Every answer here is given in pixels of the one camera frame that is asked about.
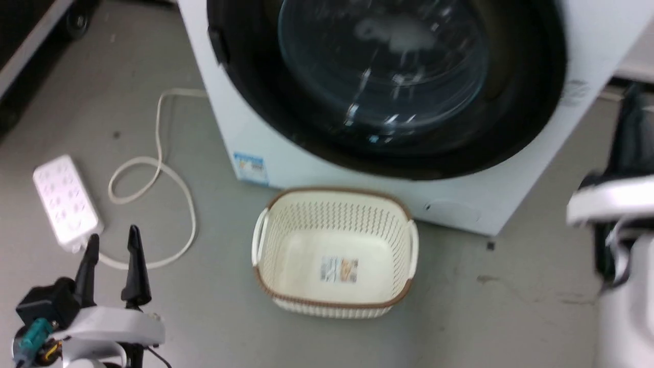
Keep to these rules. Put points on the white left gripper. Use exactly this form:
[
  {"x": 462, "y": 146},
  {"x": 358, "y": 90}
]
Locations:
[{"x": 110, "y": 324}]

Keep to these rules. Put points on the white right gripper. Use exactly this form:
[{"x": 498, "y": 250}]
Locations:
[{"x": 613, "y": 199}]

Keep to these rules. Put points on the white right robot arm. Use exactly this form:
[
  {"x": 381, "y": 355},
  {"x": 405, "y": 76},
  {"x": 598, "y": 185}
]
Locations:
[{"x": 631, "y": 306}]

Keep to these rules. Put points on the black round washer door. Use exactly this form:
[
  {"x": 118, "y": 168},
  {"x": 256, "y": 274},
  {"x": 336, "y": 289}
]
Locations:
[{"x": 521, "y": 102}]

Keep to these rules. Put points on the white front-load washing machine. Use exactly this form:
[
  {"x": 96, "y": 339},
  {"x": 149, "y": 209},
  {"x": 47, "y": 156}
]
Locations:
[{"x": 317, "y": 168}]

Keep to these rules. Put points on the white power strip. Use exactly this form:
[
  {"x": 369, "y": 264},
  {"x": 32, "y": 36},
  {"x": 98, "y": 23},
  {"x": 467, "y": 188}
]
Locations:
[{"x": 64, "y": 202}]

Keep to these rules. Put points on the blue energy label sticker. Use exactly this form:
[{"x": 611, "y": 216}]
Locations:
[{"x": 250, "y": 167}]

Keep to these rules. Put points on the cream plastic laundry basket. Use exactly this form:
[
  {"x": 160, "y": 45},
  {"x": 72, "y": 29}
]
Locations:
[{"x": 306, "y": 255}]

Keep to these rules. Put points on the black caster wheel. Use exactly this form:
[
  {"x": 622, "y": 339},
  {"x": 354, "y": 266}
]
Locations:
[{"x": 77, "y": 20}]

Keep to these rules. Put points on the dark cabinet with white edge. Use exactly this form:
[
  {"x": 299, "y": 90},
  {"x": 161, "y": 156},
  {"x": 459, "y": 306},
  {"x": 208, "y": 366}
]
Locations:
[{"x": 25, "y": 30}]

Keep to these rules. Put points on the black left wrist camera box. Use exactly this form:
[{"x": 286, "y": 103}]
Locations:
[{"x": 48, "y": 304}]

